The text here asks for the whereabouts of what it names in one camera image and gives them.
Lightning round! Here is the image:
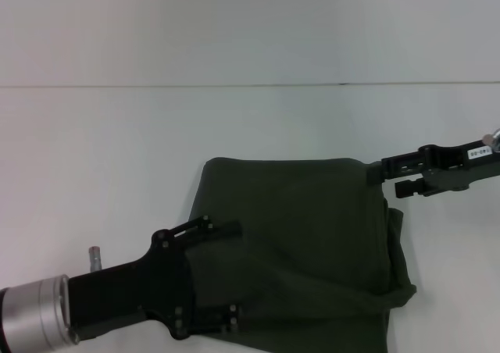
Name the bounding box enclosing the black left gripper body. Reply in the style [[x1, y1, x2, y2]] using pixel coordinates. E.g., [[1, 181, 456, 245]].
[[66, 229, 196, 338]]

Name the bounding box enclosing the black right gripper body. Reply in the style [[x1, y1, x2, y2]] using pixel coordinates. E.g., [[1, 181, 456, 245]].
[[417, 140, 500, 194]]

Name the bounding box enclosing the dark green t-shirt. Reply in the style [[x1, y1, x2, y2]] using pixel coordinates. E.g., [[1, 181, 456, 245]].
[[186, 156, 418, 353]]

